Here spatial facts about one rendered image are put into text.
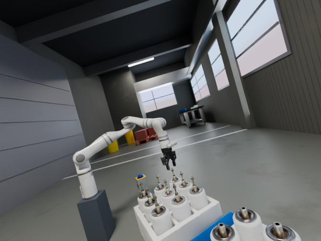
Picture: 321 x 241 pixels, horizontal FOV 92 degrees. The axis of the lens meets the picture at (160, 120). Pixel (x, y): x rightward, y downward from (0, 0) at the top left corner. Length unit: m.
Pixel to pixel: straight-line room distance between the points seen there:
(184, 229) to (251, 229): 0.31
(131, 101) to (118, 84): 1.06
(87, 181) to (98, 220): 0.26
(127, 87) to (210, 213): 7.34
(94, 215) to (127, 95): 6.92
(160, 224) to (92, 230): 0.60
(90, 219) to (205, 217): 0.75
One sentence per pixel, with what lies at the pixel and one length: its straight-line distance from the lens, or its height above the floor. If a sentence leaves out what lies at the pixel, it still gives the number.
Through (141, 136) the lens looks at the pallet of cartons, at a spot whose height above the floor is 0.28.
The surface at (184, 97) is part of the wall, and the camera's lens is 9.02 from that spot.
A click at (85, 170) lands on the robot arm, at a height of 0.49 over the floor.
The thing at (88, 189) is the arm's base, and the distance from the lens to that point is 1.25.
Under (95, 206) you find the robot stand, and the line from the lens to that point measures 1.25.
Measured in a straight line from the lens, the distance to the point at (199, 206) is 0.96.
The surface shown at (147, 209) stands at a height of 0.24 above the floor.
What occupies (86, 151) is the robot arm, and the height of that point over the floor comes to 0.61.
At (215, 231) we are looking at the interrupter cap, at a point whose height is 0.25.
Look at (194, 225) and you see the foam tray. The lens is 0.93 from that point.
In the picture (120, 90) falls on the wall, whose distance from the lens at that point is 7.99.
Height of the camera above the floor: 0.69
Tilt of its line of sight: 1 degrees down
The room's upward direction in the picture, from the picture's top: 16 degrees counter-clockwise
